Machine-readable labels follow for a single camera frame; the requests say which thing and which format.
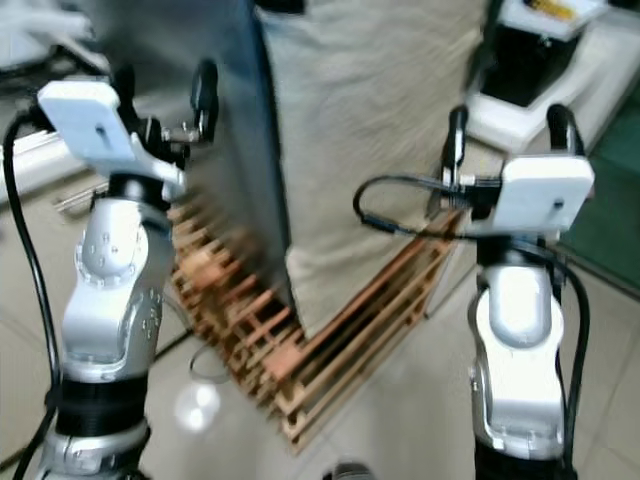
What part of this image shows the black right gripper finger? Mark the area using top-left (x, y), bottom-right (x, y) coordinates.
top-left (445, 103), bottom-right (473, 193)
top-left (546, 102), bottom-right (587, 158)

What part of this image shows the dark grey fridge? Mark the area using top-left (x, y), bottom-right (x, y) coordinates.
top-left (75, 0), bottom-right (296, 301)

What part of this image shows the black gas stove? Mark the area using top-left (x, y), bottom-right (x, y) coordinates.
top-left (0, 60), bottom-right (106, 136)

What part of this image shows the black box appliance white lid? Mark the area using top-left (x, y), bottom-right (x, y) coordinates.
top-left (478, 0), bottom-right (611, 108)

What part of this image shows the glass sliding door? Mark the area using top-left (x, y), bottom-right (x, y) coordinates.
top-left (555, 95), bottom-right (640, 296)

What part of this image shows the brown wooden slat rack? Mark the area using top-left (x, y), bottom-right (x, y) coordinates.
top-left (160, 195), bottom-right (466, 456)

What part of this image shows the dark robot foot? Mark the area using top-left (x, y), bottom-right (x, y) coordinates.
top-left (325, 462), bottom-right (376, 480)

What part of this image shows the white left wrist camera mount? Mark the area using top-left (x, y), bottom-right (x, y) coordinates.
top-left (37, 80), bottom-right (189, 198)

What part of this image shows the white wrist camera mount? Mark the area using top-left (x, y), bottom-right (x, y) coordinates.
top-left (37, 80), bottom-right (189, 198)
top-left (495, 152), bottom-right (596, 241)

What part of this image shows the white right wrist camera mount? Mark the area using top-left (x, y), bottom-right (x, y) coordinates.
top-left (495, 152), bottom-right (596, 241)

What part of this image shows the metal cabinet bar handle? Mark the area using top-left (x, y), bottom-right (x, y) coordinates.
top-left (50, 180), bottom-right (106, 213)

